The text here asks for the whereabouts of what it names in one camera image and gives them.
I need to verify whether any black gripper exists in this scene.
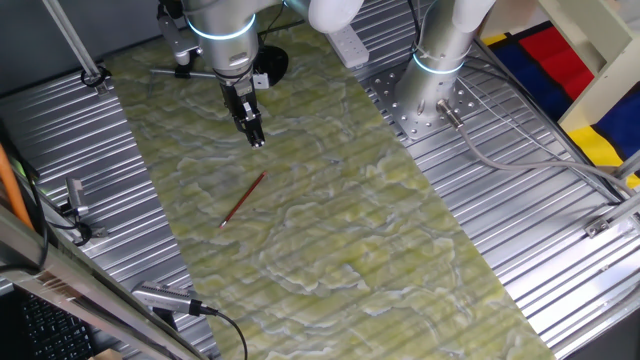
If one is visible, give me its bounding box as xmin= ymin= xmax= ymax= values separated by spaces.
xmin=218 ymin=74 xmax=267 ymax=150

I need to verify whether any green marble pattern mat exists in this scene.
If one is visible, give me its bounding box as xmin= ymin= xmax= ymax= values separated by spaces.
xmin=102 ymin=3 xmax=557 ymax=360

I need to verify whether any black keyboard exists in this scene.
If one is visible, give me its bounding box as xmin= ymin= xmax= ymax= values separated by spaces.
xmin=18 ymin=292 xmax=97 ymax=360

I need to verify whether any ribbed silver camera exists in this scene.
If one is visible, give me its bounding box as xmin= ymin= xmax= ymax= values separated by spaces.
xmin=130 ymin=280 xmax=204 ymax=317

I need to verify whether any aluminium profile rail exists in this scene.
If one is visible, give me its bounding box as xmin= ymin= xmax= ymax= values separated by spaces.
xmin=584 ymin=149 xmax=640 ymax=236

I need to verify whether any red pencil with eraser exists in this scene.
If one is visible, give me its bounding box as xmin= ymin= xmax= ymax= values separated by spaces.
xmin=218 ymin=170 xmax=269 ymax=231

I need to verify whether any small metal corner bracket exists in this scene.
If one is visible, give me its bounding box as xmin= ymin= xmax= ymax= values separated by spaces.
xmin=583 ymin=216 xmax=612 ymax=239

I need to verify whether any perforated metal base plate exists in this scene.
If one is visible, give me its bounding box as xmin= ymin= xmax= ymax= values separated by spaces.
xmin=367 ymin=60 xmax=482 ymax=144

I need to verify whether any slanted aluminium frame pole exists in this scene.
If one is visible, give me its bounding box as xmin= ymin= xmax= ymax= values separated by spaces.
xmin=41 ymin=0 xmax=110 ymax=96

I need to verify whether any thick grey robot cable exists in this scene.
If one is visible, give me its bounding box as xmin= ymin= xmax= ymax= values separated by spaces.
xmin=435 ymin=98 xmax=640 ymax=197

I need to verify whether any cream wooden shelf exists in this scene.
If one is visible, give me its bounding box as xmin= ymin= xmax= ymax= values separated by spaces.
xmin=478 ymin=0 xmax=640 ymax=133

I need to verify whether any aluminium frame beam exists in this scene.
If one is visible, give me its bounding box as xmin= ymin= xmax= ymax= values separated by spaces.
xmin=0 ymin=204 xmax=211 ymax=360

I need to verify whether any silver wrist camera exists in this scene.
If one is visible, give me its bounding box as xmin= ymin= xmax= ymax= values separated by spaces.
xmin=156 ymin=3 xmax=202 ymax=67

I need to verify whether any white power strip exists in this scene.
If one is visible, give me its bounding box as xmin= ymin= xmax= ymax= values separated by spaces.
xmin=324 ymin=24 xmax=371 ymax=70

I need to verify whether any orange cable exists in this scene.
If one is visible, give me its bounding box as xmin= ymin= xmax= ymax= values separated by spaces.
xmin=0 ymin=143 xmax=34 ymax=232

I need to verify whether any black camera cable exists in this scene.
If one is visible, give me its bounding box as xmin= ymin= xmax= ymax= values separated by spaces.
xmin=199 ymin=304 xmax=250 ymax=360

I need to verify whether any black C-clamp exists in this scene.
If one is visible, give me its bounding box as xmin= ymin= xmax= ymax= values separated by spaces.
xmin=148 ymin=43 xmax=290 ymax=96

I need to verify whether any red blue yellow cloth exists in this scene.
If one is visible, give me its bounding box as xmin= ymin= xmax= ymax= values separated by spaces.
xmin=480 ymin=19 xmax=640 ymax=190

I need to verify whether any small grey camera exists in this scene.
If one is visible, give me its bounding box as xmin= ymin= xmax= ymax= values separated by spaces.
xmin=64 ymin=177 xmax=90 ymax=218

